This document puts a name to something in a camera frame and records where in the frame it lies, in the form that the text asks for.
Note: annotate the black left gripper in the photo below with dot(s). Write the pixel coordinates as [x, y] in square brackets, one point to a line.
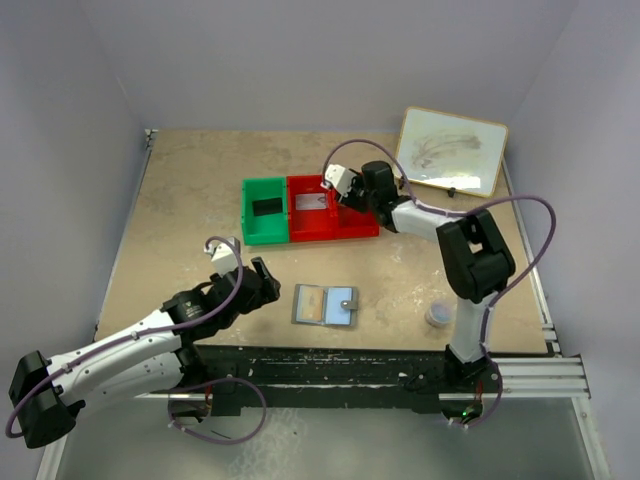
[267, 291]

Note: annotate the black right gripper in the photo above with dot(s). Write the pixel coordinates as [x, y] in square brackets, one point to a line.
[356, 182]

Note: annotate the grey leather card holder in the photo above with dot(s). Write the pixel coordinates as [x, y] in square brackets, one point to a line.
[355, 307]

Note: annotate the red bin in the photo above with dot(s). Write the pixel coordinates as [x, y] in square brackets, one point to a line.
[307, 226]
[350, 224]

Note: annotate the green bin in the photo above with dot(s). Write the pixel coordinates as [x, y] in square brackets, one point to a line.
[269, 229]

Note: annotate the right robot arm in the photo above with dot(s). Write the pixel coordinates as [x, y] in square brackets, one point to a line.
[476, 259]

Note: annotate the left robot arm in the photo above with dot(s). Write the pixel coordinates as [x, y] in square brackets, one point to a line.
[157, 353]

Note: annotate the silver card in bin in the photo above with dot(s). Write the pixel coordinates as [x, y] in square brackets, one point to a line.
[310, 202]

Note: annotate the blue credit card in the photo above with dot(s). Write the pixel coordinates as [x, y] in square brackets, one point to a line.
[339, 306]

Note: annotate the black card in bin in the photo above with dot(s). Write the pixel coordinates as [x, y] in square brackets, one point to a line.
[268, 206]

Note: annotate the yellow framed whiteboard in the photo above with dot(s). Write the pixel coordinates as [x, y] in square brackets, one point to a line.
[450, 151]

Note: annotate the black whiteboard stand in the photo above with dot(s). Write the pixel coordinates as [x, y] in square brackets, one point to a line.
[403, 185]

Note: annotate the small clear cup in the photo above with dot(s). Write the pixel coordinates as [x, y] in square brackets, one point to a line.
[439, 314]

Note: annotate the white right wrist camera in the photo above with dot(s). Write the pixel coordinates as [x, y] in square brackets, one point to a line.
[338, 178]

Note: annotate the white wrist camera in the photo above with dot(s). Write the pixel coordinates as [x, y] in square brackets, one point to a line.
[224, 254]
[338, 178]

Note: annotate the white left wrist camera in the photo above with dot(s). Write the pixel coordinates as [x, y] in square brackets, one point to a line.
[224, 254]

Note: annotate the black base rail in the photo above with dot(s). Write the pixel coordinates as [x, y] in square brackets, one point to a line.
[322, 378]

